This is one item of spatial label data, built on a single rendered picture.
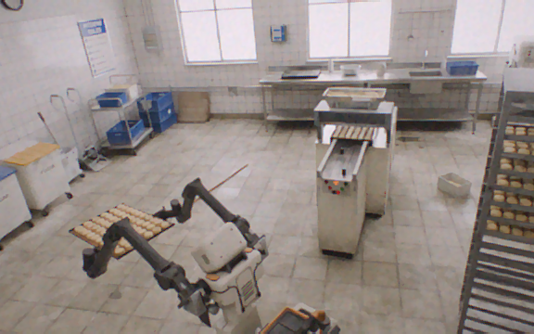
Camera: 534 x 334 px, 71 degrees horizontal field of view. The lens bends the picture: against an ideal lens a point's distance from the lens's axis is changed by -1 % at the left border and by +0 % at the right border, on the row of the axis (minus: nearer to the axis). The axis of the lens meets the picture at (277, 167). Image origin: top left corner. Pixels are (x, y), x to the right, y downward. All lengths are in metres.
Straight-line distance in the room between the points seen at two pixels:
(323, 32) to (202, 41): 2.20
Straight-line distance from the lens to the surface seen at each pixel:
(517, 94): 1.97
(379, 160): 3.78
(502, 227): 2.36
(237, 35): 7.15
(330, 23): 6.81
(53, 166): 5.26
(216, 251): 1.71
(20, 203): 4.99
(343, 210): 3.28
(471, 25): 7.00
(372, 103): 3.64
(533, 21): 7.25
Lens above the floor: 2.31
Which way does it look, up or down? 26 degrees down
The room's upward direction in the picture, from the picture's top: 4 degrees counter-clockwise
